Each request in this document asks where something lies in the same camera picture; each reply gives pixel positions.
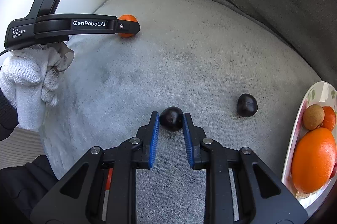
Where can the black sleeve forearm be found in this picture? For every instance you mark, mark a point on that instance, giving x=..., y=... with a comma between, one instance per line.
x=22, y=187

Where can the brown longan fruit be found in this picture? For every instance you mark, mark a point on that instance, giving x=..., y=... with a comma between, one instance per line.
x=313, y=117

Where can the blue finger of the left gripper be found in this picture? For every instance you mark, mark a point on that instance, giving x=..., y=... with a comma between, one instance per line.
x=113, y=26

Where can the dark plum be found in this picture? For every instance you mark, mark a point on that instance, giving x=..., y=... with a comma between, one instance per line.
x=247, y=105
x=171, y=119

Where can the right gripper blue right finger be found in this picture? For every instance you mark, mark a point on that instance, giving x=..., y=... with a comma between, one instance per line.
x=240, y=187

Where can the left white gloved hand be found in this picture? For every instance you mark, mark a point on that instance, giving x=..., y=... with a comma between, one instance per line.
x=30, y=78

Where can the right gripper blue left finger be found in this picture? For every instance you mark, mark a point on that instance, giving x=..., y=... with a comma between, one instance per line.
x=80, y=195

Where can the large orange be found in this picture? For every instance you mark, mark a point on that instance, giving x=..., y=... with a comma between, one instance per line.
x=313, y=160

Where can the light grey towel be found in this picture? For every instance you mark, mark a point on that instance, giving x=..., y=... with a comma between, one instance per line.
x=198, y=55

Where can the small mandarin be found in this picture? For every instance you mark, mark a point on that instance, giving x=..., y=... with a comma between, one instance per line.
x=128, y=26
x=329, y=120

